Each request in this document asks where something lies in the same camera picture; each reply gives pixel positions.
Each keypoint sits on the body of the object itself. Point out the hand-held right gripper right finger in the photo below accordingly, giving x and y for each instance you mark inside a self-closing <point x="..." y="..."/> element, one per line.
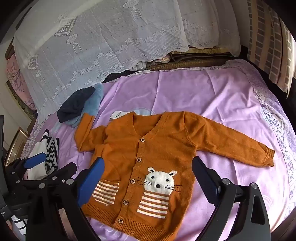
<point x="204" y="179"/>

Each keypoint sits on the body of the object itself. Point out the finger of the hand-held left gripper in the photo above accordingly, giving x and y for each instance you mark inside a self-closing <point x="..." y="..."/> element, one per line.
<point x="34" y="161"/>
<point x="63" y="170"/>

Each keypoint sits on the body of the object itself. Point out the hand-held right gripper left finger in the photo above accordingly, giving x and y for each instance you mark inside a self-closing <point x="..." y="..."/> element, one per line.
<point x="92" y="180"/>

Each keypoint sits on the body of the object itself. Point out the orange knitted cardigan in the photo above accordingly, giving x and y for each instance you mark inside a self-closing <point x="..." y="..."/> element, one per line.
<point x="143" y="150"/>

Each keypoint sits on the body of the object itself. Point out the black white striped garment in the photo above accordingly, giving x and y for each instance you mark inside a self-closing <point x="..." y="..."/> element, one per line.
<point x="52" y="153"/>

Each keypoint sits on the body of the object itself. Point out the navy folded garment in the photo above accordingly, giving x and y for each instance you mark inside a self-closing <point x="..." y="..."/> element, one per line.
<point x="74" y="104"/>

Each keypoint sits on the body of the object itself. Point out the white hang tag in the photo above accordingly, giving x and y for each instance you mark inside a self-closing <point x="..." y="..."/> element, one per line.
<point x="118" y="114"/>

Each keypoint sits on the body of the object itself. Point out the light blue fleece garment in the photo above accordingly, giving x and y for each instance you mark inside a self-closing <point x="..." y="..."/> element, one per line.
<point x="94" y="102"/>

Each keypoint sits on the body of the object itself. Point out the pink floral quilt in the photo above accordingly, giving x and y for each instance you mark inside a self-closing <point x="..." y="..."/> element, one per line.
<point x="18" y="83"/>

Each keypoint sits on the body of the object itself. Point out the purple bed sheet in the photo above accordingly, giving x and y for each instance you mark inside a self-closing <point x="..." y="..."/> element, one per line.
<point x="208" y="92"/>

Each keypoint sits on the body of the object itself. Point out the white lace cover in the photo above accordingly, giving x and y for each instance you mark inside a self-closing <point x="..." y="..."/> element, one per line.
<point x="92" y="41"/>

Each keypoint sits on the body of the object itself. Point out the plaid curtain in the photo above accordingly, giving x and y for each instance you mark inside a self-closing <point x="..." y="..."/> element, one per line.
<point x="270" y="41"/>

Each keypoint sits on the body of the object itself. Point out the gold picture frame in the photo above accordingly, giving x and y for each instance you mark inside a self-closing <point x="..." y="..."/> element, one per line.
<point x="16" y="143"/>

